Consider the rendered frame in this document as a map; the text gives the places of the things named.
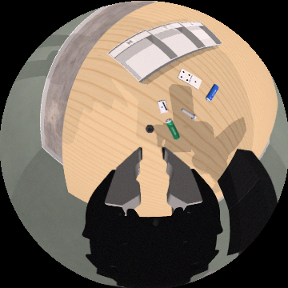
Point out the blue battery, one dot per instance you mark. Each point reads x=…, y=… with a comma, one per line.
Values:
x=212, y=93

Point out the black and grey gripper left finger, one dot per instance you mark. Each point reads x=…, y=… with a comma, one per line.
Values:
x=117, y=192

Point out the green aa battery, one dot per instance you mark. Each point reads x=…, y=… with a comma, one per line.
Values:
x=172, y=128

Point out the white domino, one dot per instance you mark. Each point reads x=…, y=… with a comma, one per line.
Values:
x=189, y=78

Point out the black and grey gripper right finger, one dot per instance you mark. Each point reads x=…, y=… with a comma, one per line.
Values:
x=189, y=190

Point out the white rack of three labelled bins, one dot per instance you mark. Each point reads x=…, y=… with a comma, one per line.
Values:
x=176, y=41

